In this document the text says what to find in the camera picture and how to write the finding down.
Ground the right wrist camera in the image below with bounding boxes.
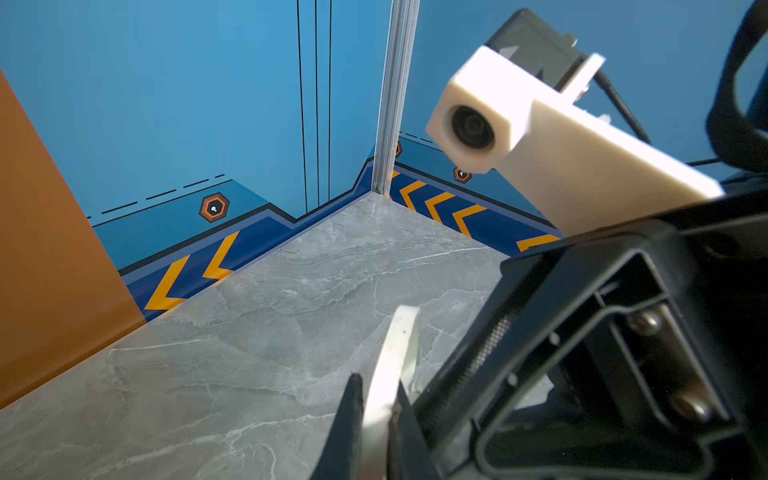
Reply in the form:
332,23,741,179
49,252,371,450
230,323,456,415
427,8,724,236

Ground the white charging case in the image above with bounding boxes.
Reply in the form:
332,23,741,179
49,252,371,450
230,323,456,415
358,305,420,479

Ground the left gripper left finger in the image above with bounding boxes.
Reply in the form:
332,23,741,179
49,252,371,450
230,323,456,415
310,373,364,480

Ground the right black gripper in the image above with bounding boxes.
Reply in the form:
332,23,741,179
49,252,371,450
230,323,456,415
416,185,767,479

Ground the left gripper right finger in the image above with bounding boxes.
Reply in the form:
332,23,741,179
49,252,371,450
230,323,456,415
386,383,440,480

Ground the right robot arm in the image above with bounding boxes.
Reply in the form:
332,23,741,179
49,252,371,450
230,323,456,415
415,1,767,479

